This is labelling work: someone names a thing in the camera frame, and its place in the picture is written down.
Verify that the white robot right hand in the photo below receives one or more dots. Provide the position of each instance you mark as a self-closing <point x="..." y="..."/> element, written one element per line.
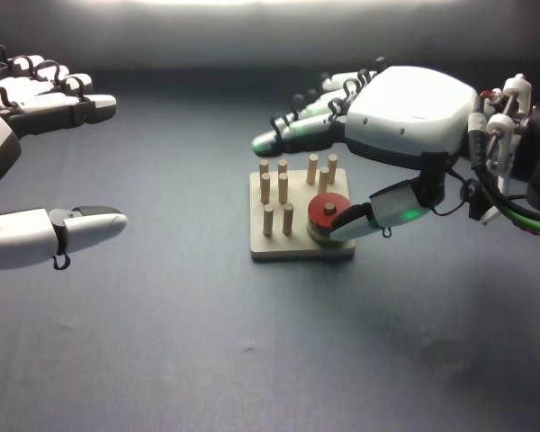
<point x="409" y="112"/>

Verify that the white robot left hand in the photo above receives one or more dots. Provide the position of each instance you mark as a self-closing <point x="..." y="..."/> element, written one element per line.
<point x="22" y="234"/>

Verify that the wooden peg board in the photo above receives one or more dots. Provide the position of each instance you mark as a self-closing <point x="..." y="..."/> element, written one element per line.
<point x="297" y="248"/>

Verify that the grey table cloth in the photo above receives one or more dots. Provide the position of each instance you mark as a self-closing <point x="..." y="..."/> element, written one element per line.
<point x="207" y="337"/>

